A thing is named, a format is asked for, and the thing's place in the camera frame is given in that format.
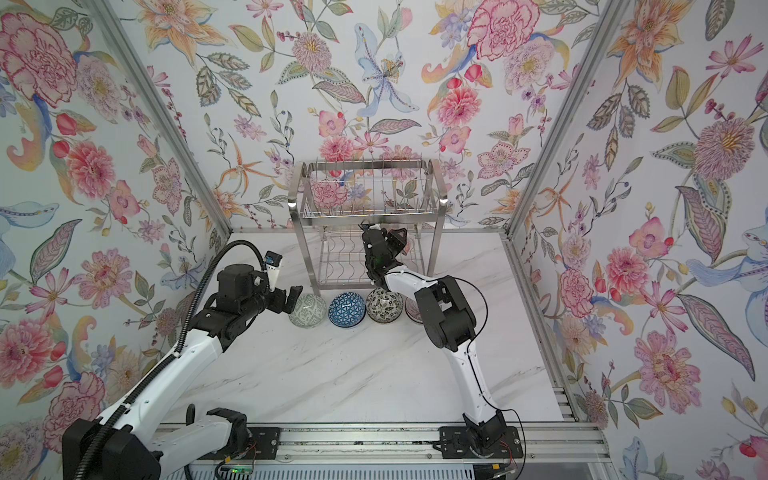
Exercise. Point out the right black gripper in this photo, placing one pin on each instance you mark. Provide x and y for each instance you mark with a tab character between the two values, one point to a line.
396	239

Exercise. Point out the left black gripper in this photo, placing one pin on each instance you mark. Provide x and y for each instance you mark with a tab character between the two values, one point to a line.
280	304

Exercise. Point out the grey green floral bowl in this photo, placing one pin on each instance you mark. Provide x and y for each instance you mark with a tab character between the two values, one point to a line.
309	312

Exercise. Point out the blue triangle pattern bowl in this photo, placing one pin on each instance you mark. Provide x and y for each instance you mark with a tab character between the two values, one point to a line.
347	310

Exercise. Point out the green leaf pattern bowl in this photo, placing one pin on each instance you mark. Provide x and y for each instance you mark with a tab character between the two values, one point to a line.
383	306

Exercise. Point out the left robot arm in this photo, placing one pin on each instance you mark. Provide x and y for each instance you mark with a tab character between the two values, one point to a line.
122	443

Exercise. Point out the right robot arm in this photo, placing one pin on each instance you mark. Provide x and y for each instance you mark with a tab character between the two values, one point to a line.
451	326

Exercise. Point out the steel two-tier dish rack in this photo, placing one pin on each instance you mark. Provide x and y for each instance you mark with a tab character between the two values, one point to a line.
328	201

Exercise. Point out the purple striped bowl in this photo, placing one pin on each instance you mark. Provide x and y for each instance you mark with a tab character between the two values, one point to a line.
412	311

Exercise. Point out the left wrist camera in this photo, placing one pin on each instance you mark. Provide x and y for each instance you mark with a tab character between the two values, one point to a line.
272	261

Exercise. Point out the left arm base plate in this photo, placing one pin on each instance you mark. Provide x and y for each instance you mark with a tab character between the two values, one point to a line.
261	443

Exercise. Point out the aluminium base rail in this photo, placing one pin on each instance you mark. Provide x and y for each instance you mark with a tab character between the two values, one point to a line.
420	443

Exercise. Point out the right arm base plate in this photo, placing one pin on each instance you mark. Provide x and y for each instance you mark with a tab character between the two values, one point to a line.
461	443

